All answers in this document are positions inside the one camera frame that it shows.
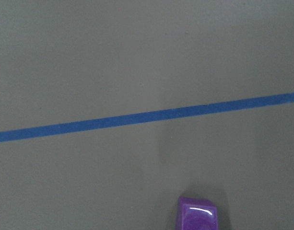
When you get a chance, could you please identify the purple toy block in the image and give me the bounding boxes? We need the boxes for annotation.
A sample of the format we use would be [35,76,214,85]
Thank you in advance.
[175,197,219,230]

